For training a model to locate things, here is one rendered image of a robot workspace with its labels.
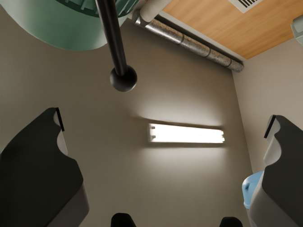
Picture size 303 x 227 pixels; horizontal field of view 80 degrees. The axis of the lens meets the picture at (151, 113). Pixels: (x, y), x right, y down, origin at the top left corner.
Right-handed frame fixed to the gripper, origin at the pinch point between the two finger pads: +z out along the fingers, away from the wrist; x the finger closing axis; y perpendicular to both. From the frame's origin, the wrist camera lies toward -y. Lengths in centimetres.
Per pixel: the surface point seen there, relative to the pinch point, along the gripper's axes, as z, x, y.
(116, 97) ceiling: 143, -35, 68
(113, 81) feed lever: 9.8, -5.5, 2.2
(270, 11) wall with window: 234, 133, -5
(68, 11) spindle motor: 12.0, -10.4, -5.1
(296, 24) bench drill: 181, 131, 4
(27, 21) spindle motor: 13.9, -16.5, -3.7
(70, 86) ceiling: 126, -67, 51
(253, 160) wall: 203, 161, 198
